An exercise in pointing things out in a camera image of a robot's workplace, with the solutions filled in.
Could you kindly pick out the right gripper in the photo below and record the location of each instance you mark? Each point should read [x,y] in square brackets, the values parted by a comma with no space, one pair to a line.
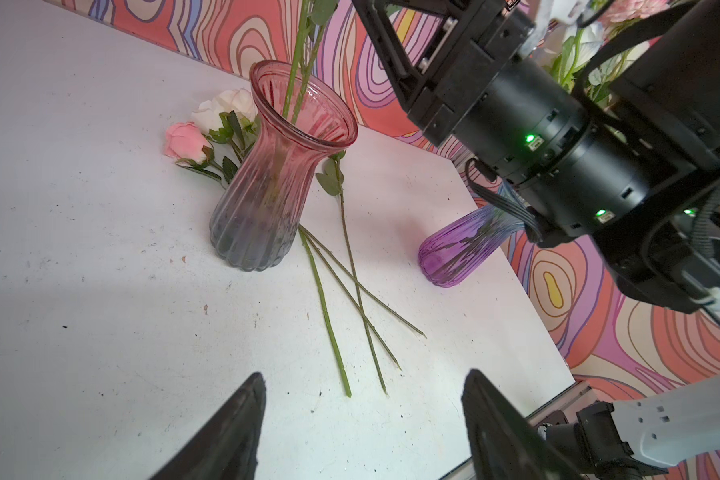
[441,93]

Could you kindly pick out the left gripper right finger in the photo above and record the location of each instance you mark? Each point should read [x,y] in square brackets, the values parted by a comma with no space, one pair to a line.
[503,444]

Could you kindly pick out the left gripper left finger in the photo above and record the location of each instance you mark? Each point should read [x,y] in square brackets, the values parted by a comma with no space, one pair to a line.
[226,446]

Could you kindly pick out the light blue carnation stem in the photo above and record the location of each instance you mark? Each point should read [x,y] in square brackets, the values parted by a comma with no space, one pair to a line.
[314,16]

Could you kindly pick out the cream white rose stem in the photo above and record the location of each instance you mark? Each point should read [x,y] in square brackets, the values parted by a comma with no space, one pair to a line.
[569,49]

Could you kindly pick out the red pink rose stem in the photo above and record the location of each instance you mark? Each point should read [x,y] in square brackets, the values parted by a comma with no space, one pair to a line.
[325,313]

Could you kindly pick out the pink carnation stem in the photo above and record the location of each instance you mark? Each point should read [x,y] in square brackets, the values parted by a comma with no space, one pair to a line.
[624,10]

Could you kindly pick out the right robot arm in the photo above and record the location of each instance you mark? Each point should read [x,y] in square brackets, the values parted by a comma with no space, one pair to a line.
[629,156]

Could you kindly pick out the pink grey glass vase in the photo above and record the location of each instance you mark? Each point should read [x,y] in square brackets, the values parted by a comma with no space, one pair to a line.
[254,224]

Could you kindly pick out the purple glass vase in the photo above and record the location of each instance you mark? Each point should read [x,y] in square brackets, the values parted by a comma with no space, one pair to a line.
[450,255]

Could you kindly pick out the pale pink rose stem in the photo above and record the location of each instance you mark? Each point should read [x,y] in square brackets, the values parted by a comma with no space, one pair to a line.
[186,144]

